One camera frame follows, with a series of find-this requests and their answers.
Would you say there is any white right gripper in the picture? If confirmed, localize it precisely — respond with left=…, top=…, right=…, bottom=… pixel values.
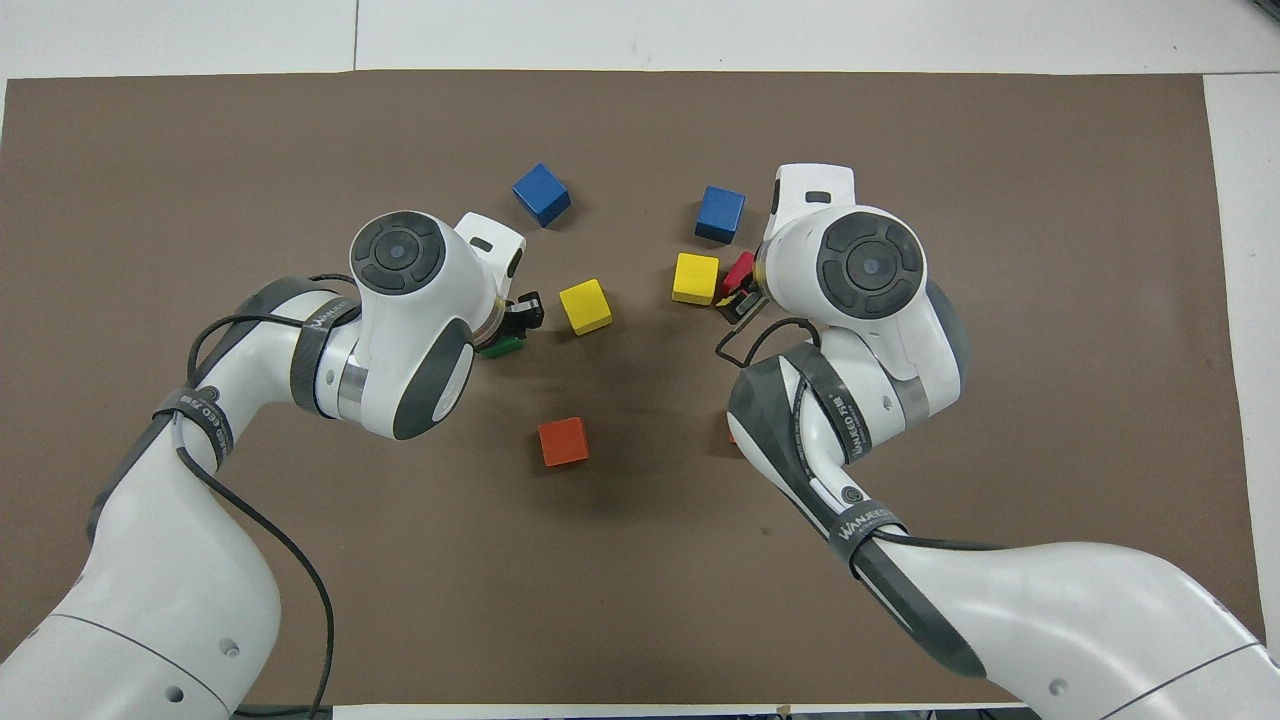
left=718, top=164, right=858, bottom=324

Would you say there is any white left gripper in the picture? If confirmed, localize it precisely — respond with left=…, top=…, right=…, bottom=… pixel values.
left=454, top=211, right=546, bottom=344

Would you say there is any yellow wooden block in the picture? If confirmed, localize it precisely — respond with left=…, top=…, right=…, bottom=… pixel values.
left=558, top=278, right=614, bottom=336
left=671, top=252, right=721, bottom=306

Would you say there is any blue wooden block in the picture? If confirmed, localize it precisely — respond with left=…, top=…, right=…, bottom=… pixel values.
left=694, top=185, right=747, bottom=245
left=512, top=162, right=572, bottom=229

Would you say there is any brown table mat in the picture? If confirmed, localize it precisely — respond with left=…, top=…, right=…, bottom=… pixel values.
left=0, top=68, right=1271, bottom=706

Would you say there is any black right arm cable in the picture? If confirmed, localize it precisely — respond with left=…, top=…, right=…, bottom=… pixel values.
left=714, top=317, right=1001, bottom=551

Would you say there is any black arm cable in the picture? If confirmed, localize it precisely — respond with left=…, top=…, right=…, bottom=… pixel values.
left=185, top=272, right=361, bottom=720
left=714, top=317, right=1001, bottom=551

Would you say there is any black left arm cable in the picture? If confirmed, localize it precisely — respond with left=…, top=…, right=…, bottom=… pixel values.
left=185, top=272, right=361, bottom=720

